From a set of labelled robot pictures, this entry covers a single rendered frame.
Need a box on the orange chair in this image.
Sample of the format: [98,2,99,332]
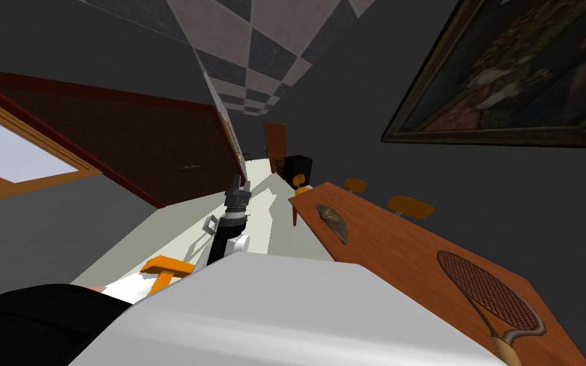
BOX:
[343,177,369,194]
[292,173,313,197]
[385,195,436,221]

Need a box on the brown wooden racket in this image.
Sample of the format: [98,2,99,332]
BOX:
[435,250,548,366]

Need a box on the orange stool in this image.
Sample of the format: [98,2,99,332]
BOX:
[139,255,196,296]

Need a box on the brown grey oval object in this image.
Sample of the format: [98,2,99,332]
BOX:
[315,204,350,246]

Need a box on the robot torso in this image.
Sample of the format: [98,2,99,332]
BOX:
[69,252,508,366]

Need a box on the brown wooden table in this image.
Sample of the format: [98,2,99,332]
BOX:
[289,181,586,366]

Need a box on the black cabinet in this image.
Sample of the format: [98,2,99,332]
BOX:
[283,154,315,191]

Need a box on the dark brown red-framed panel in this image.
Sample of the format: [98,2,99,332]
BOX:
[0,65,247,209]

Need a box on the brown wooden door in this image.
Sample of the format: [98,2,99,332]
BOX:
[262,121,289,175]

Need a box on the dark gold-framed painting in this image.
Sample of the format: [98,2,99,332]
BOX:
[380,0,586,149]

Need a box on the wooden framed window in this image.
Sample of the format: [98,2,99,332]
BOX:
[0,91,104,207]

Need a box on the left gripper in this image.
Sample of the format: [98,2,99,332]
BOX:
[224,175,252,215]

